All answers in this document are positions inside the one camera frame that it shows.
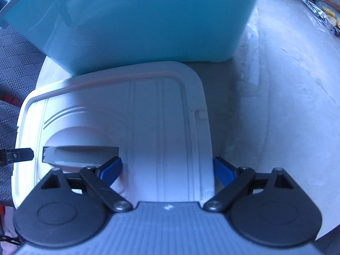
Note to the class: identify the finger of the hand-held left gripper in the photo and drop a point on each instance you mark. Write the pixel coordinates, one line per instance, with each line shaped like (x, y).
(21, 156)

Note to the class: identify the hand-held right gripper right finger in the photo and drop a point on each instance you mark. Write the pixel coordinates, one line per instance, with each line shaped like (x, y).
(223, 170)

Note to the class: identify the white storage box lid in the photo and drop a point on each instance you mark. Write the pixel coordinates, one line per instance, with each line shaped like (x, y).
(159, 127)

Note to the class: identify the grey patterned chair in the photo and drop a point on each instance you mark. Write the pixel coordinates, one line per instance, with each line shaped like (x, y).
(18, 61)
(8, 130)

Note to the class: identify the blue plastic storage box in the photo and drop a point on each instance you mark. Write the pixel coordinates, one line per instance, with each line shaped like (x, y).
(146, 18)

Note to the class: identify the plate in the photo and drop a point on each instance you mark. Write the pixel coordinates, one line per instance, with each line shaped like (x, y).
(322, 12)

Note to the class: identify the yellow apple slices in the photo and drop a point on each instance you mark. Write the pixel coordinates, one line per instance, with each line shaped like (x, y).
(330, 14)

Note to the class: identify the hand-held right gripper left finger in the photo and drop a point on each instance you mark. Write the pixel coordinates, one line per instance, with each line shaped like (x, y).
(110, 170)

